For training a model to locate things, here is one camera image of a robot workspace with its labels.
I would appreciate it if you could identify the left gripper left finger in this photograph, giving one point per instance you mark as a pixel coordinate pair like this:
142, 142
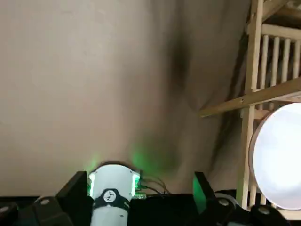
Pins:
58, 212

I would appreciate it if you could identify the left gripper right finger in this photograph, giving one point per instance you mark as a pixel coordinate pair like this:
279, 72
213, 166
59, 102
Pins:
223, 214

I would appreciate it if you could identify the pale plate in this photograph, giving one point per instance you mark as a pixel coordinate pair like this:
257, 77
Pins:
279, 155

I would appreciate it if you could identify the wooden dish rack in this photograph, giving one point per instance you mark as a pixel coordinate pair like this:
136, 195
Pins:
252, 70

